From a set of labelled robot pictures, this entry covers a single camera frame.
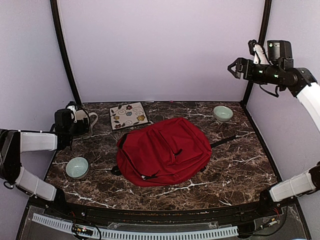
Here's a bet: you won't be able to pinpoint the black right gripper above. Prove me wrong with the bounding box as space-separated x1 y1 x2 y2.
228 57 282 85

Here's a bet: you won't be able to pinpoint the red student backpack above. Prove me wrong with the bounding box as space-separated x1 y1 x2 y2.
111 117 236 187

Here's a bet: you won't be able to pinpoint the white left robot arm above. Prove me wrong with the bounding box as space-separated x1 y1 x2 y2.
0 107 93 218

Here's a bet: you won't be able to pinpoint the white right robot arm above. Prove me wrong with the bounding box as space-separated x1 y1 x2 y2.
227 39 320 217

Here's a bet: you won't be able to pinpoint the cream floral mug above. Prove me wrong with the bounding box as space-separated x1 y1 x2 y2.
75 109 99 140

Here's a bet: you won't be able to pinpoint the green bowl front left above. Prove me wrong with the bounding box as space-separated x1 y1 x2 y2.
65 157 89 180

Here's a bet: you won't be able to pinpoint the green bowl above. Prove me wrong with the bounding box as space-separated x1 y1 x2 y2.
65 157 89 180
213 105 234 122

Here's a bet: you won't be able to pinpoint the floral ceramic trivet tile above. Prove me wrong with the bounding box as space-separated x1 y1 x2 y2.
109 102 149 131

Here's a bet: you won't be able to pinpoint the green bowl back right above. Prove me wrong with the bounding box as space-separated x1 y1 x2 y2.
213 105 234 122

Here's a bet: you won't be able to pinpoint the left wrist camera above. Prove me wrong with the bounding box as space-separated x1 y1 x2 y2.
65 101 84 123

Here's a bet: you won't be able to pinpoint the black curved table edge rail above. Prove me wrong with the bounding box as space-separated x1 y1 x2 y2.
29 194 298 226

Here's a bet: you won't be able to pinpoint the white slotted cable duct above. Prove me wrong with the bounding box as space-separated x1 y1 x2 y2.
31 213 239 240

